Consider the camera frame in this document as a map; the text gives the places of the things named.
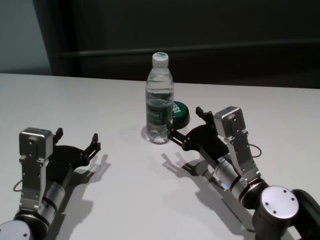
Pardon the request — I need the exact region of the thin right arm cable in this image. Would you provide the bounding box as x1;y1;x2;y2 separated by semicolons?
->
247;143;262;159

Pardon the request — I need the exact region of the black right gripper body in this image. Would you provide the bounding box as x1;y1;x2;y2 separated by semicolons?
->
184;122;233;171

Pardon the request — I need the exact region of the clear water bottle green label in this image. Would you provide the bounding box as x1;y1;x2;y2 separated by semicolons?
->
145;52;175;145

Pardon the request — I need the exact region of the thin arm cable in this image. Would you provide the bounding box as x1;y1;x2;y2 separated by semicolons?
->
247;143;262;159
12;179;25;193

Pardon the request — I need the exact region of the thin left arm cable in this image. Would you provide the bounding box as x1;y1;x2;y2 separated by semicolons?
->
12;179;25;193

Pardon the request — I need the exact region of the grey horizontal rail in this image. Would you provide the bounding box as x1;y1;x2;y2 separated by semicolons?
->
78;39;320;57

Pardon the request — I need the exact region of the dark vertical frame post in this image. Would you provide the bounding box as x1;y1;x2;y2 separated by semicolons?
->
49;0;84;76

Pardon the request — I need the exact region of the green YES button black base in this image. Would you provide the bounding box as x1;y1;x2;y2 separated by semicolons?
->
171;100;191;130

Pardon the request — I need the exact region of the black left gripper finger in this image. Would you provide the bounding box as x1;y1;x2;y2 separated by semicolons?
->
52;127;64;146
80;132;102;161

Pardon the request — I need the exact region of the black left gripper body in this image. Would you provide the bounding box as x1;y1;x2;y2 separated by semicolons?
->
45;142;90;186

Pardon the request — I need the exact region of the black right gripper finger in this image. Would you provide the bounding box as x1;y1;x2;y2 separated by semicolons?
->
166;119;193;151
195;106;216;126

